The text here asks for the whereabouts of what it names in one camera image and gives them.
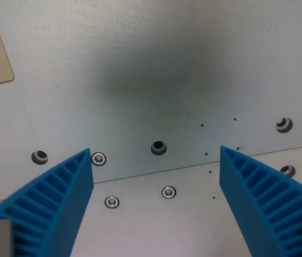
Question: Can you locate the silver hex socket screw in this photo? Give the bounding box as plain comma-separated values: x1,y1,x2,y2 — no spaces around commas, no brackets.
161,185,178,200
104,195,120,209
90,152,108,167

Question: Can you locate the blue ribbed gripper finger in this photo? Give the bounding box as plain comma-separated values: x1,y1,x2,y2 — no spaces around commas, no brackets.
218,145,302,257
0,147,95,257

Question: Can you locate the recessed bolt in round hole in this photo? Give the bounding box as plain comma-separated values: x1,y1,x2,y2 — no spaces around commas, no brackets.
276,116,293,134

